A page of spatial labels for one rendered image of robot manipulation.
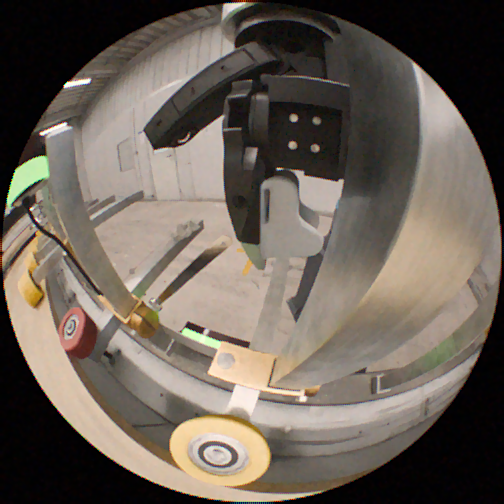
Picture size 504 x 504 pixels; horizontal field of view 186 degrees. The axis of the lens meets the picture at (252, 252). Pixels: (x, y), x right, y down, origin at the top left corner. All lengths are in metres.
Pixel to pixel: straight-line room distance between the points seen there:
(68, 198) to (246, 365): 0.27
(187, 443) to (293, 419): 0.32
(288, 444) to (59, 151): 0.60
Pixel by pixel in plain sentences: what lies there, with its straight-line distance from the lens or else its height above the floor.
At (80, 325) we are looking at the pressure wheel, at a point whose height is 0.91.
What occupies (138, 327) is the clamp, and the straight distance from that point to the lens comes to 0.26.
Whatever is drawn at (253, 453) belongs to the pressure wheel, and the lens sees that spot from 0.15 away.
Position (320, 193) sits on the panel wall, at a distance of 2.78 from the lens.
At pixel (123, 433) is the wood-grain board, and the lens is 0.21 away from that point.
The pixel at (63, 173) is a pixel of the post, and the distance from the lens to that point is 0.21.
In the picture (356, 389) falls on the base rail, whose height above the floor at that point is 0.70.
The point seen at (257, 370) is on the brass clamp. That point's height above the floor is 0.85.
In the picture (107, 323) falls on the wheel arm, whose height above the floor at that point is 0.86.
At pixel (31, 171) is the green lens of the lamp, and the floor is 1.10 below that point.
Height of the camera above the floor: 1.05
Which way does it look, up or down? 38 degrees down
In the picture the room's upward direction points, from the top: straight up
